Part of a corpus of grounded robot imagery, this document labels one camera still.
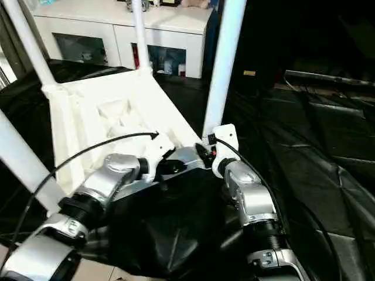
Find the white plastic table leg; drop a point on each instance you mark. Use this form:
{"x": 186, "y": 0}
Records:
{"x": 225, "y": 58}
{"x": 29, "y": 44}
{"x": 20, "y": 158}
{"x": 140, "y": 38}

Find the white plastic table top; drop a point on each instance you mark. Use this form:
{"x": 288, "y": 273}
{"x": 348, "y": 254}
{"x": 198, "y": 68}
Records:
{"x": 88, "y": 102}

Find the yellow label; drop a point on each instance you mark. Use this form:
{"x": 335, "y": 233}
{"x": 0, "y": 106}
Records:
{"x": 249, "y": 73}

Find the white blue carton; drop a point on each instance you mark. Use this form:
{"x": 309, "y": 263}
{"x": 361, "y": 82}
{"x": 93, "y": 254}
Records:
{"x": 168, "y": 66}

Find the black plastic mat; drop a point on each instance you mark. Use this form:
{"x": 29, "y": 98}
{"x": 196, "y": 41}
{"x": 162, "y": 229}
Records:
{"x": 307, "y": 146}

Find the red box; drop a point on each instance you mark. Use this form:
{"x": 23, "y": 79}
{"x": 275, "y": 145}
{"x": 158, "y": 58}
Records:
{"x": 135, "y": 55}

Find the large black box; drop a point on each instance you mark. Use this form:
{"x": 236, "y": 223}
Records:
{"x": 307, "y": 32}

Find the white glass-door cabinet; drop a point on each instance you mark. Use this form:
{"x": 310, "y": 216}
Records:
{"x": 88, "y": 20}

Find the grey-brown curtain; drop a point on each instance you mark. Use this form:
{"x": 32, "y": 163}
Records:
{"x": 11, "y": 44}

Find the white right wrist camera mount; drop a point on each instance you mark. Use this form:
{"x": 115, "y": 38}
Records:
{"x": 225, "y": 140}

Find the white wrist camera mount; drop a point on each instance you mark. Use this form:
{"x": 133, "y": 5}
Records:
{"x": 159, "y": 149}
{"x": 225, "y": 140}

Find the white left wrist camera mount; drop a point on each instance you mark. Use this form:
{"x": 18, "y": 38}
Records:
{"x": 159, "y": 149}

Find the dark horizontal metal rail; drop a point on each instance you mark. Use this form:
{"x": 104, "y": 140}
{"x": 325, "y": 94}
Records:
{"x": 328, "y": 77}

